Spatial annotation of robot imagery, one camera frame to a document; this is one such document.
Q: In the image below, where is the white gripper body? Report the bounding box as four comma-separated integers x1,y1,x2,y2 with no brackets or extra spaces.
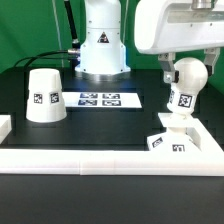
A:
134,0,224,54

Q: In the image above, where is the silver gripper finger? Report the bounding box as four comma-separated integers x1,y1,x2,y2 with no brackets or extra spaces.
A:
158,53,179,84
204,48,220,75

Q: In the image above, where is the white lamp bulb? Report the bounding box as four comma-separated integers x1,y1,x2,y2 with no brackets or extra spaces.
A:
167,57,208,118

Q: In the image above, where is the white lamp base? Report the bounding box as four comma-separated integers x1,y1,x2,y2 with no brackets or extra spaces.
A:
147,113,199,153

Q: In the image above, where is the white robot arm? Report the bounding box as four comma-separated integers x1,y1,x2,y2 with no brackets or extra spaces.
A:
76,0,224,83

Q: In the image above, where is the white lamp shade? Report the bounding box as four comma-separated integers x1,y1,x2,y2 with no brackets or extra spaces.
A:
26,68,67,123

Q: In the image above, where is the white marker sheet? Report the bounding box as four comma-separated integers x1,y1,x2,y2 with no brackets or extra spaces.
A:
62,92,141,109

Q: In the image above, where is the black cable conduit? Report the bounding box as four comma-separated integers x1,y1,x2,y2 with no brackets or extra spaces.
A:
63,0,81,48

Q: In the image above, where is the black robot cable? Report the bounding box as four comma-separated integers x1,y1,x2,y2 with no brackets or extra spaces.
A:
13,49,82,69

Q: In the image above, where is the thin grey cable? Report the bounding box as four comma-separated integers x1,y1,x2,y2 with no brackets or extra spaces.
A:
51,0,64,69

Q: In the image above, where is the white fence frame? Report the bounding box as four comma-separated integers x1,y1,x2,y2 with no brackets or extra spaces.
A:
0,117,224,176

